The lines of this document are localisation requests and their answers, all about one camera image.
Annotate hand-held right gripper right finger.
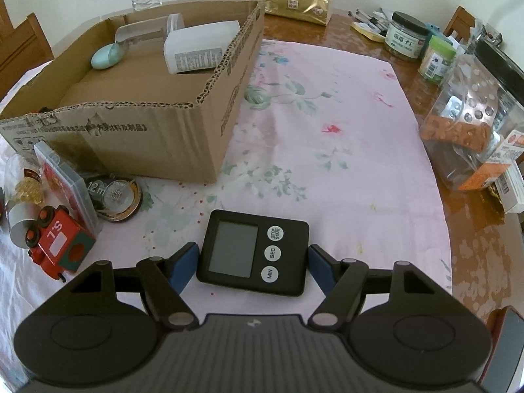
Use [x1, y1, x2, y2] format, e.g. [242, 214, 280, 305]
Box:
[308, 244, 440, 330]

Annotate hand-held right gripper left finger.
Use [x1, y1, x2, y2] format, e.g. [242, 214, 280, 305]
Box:
[67, 242, 200, 331]

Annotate black digital timer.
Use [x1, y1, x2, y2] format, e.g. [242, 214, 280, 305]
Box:
[196, 210, 310, 297]

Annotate brown cardboard box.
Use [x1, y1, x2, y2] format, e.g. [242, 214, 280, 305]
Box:
[0, 0, 266, 184]

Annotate white plastic container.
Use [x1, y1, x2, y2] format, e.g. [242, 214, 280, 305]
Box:
[163, 20, 242, 75]

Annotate mint green oval case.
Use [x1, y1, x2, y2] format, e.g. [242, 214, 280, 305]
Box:
[91, 44, 123, 70]

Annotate pink floral tablecloth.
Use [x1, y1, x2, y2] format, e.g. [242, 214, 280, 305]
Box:
[0, 39, 453, 324]

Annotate red toy train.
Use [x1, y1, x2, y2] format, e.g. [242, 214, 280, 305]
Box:
[25, 205, 97, 281]

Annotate clear case of red cards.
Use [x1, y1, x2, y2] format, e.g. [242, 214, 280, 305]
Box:
[33, 140, 100, 234]

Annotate capsule bottle with silver cap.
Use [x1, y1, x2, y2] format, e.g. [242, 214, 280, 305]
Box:
[4, 153, 46, 250]

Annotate phone with orange case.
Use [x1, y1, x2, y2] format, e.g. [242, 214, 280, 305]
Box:
[479, 306, 524, 393]

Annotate large clear jar black lid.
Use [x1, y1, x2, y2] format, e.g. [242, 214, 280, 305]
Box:
[421, 39, 524, 192]

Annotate small white box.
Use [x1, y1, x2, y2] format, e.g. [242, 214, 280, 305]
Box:
[493, 159, 524, 214]

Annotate small bottle with green lid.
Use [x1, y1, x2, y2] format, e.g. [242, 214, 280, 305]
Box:
[418, 35, 457, 85]

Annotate yellow sticky notes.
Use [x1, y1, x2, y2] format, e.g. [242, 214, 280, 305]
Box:
[352, 22, 387, 44]

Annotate green label jar black lid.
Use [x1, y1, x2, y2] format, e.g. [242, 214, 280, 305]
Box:
[384, 11, 430, 62]

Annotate wooden chair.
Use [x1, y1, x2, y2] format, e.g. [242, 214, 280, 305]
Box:
[0, 12, 55, 103]
[443, 6, 477, 44]

